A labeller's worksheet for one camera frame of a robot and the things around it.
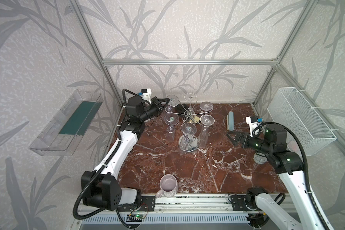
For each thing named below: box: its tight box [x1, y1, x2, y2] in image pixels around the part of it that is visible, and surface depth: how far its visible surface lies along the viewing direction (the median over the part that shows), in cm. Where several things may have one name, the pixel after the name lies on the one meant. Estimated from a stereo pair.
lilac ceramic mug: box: [155, 173, 179, 199], surface depth 77 cm
